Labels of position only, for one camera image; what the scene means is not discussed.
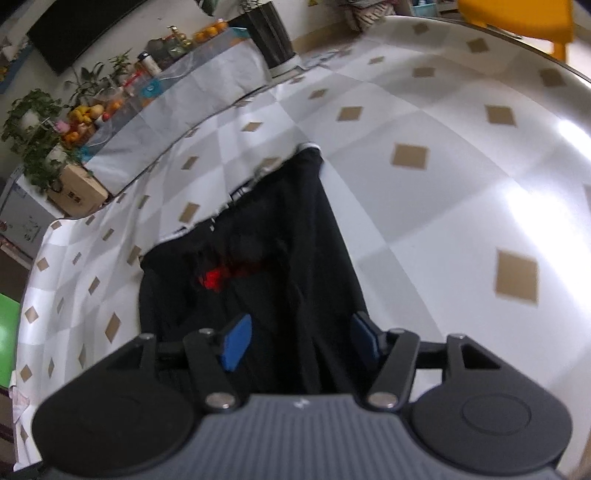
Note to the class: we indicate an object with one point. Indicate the white bottle with black cap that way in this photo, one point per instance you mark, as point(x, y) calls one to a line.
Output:
point(148, 64)

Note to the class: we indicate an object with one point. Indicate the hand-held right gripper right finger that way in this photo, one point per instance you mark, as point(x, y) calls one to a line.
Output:
point(364, 337)

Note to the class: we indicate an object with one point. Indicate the green ivy plant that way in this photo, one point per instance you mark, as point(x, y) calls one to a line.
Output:
point(32, 120)

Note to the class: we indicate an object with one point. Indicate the cardboard box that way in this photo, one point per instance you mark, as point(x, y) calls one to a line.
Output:
point(76, 191)

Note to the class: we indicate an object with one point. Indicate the patterned storage basket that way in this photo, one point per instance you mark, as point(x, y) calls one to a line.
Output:
point(369, 16)

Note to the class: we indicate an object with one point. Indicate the pile of oranges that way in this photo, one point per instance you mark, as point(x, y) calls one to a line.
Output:
point(210, 32)

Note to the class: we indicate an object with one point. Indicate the black t-shirt with red print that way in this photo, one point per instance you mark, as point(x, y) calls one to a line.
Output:
point(286, 230)

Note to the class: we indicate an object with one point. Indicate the small green potted plant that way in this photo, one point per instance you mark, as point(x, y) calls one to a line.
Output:
point(92, 78)

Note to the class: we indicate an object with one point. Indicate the black television screen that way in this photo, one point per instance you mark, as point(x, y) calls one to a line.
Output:
point(78, 27)

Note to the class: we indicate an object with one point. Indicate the pile of mixed fruit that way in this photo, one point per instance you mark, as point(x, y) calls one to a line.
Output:
point(83, 115)

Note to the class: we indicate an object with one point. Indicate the yellow plastic chair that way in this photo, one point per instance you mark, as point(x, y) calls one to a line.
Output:
point(512, 18)

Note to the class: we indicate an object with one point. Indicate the white chest freezer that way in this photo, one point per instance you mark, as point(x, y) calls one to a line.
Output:
point(23, 217)

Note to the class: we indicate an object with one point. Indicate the printed paper leaflet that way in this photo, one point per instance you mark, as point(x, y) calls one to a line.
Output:
point(21, 404)

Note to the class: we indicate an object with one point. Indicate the green chair back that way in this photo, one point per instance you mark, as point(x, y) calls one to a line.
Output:
point(7, 332)

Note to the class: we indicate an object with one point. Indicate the side table with grey cloth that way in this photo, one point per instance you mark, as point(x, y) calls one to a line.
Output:
point(184, 92)

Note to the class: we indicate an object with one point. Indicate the tall black planter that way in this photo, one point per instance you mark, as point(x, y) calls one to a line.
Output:
point(272, 37)

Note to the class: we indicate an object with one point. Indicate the grey white checkered tablecloth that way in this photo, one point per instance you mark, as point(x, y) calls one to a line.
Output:
point(438, 207)

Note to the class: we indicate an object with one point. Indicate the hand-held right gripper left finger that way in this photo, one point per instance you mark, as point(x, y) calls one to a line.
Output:
point(238, 341)

